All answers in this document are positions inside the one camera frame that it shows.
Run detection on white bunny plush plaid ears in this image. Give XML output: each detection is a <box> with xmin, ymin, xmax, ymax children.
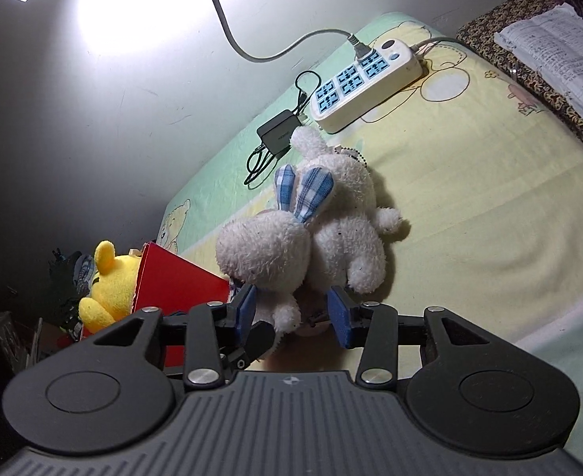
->
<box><xmin>215</xmin><ymin>163</ymin><xmax>336</xmax><ymax>334</ymax></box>

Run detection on yellow tiger plush toy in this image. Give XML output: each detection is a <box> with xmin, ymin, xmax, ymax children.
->
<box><xmin>79</xmin><ymin>241</ymin><xmax>142</xmax><ymax>334</ymax></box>

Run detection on white fluffy bunny plush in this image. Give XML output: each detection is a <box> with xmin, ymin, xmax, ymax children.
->
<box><xmin>290</xmin><ymin>126</ymin><xmax>402</xmax><ymax>294</ymax></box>

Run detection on red cardboard box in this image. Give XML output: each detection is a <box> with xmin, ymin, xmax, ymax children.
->
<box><xmin>79</xmin><ymin>240</ymin><xmax>232</xmax><ymax>369</ymax></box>

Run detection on black power adapter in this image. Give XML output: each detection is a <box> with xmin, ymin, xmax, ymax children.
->
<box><xmin>256</xmin><ymin>109</ymin><xmax>301</xmax><ymax>159</ymax></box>

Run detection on bear print bed sheet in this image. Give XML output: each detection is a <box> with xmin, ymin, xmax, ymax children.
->
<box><xmin>156</xmin><ymin>11</ymin><xmax>583</xmax><ymax>472</ymax></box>

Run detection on white power strip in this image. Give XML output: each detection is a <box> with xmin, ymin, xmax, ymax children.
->
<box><xmin>310</xmin><ymin>38</ymin><xmax>423</xmax><ymax>133</ymax></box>

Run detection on floral cloth covered side table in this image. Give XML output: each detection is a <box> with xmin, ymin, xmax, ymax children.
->
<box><xmin>457</xmin><ymin>0</ymin><xmax>583</xmax><ymax>144</ymax></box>

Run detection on handwritten paper notebook right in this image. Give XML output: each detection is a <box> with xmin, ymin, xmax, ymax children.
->
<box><xmin>495</xmin><ymin>3</ymin><xmax>583</xmax><ymax>117</ymax></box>

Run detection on white lamp power cable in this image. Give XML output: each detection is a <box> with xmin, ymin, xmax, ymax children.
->
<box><xmin>197</xmin><ymin>0</ymin><xmax>374</xmax><ymax>65</ymax></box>

